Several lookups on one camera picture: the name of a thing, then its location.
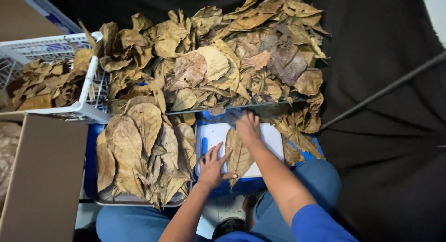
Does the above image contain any person's left hand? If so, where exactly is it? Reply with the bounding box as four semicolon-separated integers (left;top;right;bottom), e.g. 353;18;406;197
197;142;238;190

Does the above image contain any person's right hand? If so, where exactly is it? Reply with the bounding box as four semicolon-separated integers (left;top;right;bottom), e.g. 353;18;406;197
231;110;262;147

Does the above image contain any blue wiping cloth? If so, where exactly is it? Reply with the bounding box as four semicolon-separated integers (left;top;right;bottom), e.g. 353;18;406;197
226;109;244;128

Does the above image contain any single dried brown leaf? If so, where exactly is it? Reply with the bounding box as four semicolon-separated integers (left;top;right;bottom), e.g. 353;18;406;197
225;128;256;189

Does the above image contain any long metal tray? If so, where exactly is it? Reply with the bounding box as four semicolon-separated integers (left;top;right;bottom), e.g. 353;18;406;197
165;96;308;116

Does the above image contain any white plastic cutting board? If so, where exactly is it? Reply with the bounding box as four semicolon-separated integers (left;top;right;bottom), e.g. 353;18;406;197
194;122;285;179

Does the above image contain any large heap of dried leaves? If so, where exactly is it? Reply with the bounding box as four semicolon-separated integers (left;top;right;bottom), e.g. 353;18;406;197
78;0;331;117

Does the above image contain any person's right jeans leg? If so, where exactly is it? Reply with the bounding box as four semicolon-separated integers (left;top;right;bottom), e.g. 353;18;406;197
250;159;343;242

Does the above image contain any person's jeans leg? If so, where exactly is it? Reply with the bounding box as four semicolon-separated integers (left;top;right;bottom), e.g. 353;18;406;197
95;205;176;242
250;159;343;242

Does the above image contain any flat pile of wiped leaves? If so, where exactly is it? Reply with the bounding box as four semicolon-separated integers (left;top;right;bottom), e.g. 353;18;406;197
95;96;197;210

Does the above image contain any black round container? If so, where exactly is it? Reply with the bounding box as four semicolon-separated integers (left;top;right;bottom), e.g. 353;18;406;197
211;217;246;241

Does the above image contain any person's blue shirt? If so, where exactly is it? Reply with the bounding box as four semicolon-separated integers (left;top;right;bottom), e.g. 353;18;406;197
213;204;360;242

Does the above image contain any black metal rod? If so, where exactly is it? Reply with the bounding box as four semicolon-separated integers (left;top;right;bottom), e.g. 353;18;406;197
319;50;446;131

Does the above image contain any black fabric backdrop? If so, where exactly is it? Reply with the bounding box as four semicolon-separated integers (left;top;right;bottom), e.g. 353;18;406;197
38;0;446;242

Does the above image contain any round-cornered metal tray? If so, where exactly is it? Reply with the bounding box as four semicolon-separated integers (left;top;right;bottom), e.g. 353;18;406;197
93;181;190;208

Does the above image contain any white plastic basket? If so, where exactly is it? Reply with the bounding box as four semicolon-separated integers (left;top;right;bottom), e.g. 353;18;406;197
0;31;112;125

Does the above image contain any person's left jeans leg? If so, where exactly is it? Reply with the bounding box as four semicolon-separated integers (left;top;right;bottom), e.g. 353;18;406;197
95;205;176;242

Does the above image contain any dried leaves batch in basket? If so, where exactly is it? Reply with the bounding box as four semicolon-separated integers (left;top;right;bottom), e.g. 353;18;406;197
6;48;95;112

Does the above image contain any open brown cardboard box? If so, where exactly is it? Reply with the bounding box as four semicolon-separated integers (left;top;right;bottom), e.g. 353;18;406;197
0;112;89;242

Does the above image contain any brown cardboard sheet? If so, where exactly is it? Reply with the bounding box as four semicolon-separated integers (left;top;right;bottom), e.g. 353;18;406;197
0;0;66;42

